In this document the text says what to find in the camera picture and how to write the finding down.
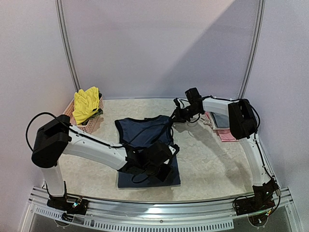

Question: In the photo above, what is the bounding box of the navy blue garment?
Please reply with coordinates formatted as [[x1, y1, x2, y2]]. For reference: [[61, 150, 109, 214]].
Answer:
[[114, 115, 181, 189]]

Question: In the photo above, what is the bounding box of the grey blue button shirt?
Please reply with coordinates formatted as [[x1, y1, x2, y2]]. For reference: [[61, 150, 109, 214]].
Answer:
[[210, 112, 229, 129]]

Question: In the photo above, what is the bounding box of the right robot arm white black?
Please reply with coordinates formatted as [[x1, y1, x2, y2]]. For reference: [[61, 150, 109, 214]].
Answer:
[[172, 87, 279, 211]]

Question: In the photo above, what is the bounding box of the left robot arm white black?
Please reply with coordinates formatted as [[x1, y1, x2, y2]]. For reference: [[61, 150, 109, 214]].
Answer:
[[29, 115, 176, 210]]

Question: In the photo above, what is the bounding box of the pink plastic laundry basket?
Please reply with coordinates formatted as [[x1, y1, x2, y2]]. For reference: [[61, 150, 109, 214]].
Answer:
[[63, 99, 100, 134]]

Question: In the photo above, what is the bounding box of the pink folded garment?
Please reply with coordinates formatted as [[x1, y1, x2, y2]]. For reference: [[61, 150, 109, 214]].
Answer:
[[203, 112, 238, 142]]

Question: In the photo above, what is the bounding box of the yellow garment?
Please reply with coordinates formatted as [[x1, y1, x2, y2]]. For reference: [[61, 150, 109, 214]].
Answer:
[[74, 87, 99, 114]]

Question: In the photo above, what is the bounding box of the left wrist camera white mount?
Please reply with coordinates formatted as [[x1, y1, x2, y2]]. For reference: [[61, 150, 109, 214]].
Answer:
[[168, 144, 180, 160]]

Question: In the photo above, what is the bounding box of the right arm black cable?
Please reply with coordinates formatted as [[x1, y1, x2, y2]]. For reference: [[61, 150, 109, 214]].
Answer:
[[178, 95, 281, 194]]

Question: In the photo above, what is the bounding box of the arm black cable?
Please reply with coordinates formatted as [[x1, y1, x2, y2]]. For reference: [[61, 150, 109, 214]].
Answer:
[[25, 111, 174, 184], [178, 95, 281, 194]]

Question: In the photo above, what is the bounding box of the aluminium front rail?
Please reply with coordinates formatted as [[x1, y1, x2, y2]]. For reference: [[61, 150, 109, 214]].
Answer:
[[22, 187, 301, 232]]

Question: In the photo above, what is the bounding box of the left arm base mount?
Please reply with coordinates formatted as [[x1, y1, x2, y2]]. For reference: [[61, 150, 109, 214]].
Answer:
[[46, 181, 88, 216]]

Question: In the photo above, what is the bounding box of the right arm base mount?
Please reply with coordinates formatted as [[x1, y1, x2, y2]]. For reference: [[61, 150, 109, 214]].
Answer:
[[232, 181, 281, 217]]

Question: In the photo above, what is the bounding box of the right aluminium corner post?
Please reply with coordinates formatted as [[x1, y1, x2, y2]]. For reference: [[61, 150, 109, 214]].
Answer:
[[238, 0, 266, 98]]

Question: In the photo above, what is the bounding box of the aluminium corner post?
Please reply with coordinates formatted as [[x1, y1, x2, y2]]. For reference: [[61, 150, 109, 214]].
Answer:
[[238, 0, 266, 98], [55, 0, 81, 91]]

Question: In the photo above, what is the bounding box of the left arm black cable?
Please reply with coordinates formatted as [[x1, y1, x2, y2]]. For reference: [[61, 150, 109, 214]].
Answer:
[[25, 111, 174, 184]]

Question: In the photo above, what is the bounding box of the left aluminium corner post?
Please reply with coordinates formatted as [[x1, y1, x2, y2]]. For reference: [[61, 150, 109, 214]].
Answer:
[[55, 0, 81, 91]]

